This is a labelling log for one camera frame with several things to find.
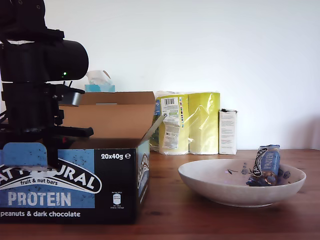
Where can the black drinking straw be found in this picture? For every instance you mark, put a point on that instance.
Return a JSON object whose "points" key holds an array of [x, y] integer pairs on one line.
{"points": [[70, 83]]}

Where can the yellow paper towel pack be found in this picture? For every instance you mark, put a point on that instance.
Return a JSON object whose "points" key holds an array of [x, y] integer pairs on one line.
{"points": [[200, 120]]}

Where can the white plate with blue flowers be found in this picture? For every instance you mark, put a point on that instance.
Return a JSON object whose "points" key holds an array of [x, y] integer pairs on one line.
{"points": [[212, 185]]}

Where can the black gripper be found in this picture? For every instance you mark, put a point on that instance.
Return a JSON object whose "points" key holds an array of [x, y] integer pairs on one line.
{"points": [[30, 107]]}

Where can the black blue snackbar carton box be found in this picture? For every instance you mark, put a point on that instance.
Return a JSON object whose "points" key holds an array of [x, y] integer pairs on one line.
{"points": [[75, 187]]}

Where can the small white carton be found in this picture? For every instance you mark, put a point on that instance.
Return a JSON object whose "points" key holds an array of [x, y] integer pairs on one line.
{"points": [[227, 135]]}

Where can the blue snack bar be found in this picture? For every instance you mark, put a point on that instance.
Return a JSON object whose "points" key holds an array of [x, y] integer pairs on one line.
{"points": [[266, 162]]}

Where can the teal tissue box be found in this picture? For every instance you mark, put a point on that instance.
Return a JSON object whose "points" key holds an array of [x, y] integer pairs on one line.
{"points": [[102, 88]]}

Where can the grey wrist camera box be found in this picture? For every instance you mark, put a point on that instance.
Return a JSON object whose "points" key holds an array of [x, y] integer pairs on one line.
{"points": [[72, 98]]}

